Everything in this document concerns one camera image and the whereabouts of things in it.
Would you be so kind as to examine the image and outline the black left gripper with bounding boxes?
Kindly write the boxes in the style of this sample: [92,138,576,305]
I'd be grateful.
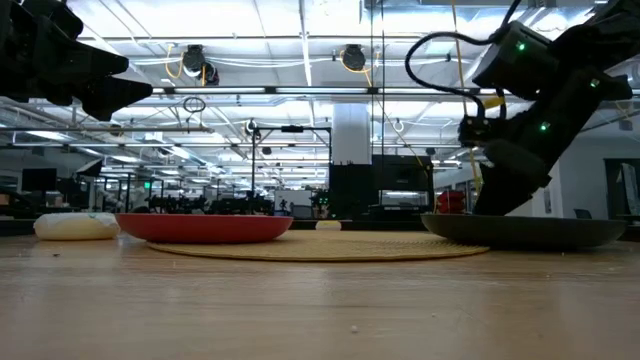
[0,0,154,122]

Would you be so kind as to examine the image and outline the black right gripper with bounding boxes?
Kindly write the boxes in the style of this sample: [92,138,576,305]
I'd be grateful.
[473,74,634,217]

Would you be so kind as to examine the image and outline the large white frosted donut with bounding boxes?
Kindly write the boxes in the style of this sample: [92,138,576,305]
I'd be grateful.
[33,212,122,242]

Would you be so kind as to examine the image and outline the dark round plate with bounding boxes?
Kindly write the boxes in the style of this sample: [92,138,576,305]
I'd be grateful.
[420,213,629,251]

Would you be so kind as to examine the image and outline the red background object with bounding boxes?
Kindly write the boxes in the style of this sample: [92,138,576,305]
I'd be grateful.
[435,189,467,215]

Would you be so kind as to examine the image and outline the black computer tower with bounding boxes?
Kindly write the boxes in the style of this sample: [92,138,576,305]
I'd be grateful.
[328,153,435,221]

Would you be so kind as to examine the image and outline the black background monitor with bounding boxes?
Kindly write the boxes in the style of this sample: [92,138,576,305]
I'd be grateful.
[20,168,58,193]

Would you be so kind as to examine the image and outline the red plate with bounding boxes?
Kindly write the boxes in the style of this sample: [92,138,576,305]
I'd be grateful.
[114,213,295,245]

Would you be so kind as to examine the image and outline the round woven straw placemat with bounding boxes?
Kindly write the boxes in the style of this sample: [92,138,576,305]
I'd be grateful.
[146,229,491,263]

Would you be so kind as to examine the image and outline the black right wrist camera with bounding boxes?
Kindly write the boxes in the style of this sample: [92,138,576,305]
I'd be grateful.
[458,113,501,147]

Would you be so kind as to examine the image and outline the hanging black cable loop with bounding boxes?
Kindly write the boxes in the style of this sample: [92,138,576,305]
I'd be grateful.
[182,95,207,114]

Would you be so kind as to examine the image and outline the black ceiling cable reel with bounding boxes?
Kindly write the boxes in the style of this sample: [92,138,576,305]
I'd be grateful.
[181,43,221,86]
[341,43,368,72]

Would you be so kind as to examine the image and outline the yellow hanging cable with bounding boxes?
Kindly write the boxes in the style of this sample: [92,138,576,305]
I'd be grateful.
[449,0,485,199]

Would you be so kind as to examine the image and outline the black right camera cable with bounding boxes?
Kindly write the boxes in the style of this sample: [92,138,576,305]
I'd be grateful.
[403,0,524,119]

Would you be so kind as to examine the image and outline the black background rig frame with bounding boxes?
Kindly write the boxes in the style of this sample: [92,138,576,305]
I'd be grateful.
[249,124,333,201]

